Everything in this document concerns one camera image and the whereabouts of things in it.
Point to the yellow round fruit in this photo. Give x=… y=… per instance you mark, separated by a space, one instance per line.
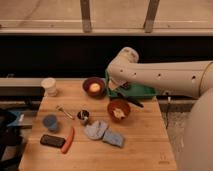
x=94 y=87

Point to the white plastic cup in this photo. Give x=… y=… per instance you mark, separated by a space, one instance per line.
x=49 y=85

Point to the black handled brush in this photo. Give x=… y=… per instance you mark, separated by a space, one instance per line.
x=131 y=100

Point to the grey blue cloth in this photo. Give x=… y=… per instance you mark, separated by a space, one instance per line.
x=96 y=130

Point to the black smartphone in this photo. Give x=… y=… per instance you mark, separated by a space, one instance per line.
x=53 y=141

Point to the pale food in orange bowl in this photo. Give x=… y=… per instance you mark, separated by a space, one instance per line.
x=118 y=114

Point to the small metal cup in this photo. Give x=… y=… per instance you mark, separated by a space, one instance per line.
x=83 y=116

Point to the maroon bowl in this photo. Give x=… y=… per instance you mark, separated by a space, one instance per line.
x=86 y=84

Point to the blue sponge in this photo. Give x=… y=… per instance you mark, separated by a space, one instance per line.
x=113 y=138

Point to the metal spoon tool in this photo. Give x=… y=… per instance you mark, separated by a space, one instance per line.
x=60 y=108

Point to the orange bowl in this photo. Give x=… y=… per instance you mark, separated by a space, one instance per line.
x=118 y=104

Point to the green plastic tray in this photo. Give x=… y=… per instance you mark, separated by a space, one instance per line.
x=136 y=90

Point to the blue plastic cup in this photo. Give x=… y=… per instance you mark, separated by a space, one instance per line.
x=51 y=123

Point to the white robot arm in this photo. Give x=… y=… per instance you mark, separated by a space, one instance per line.
x=193 y=79

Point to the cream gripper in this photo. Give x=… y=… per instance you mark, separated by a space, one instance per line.
x=113 y=85

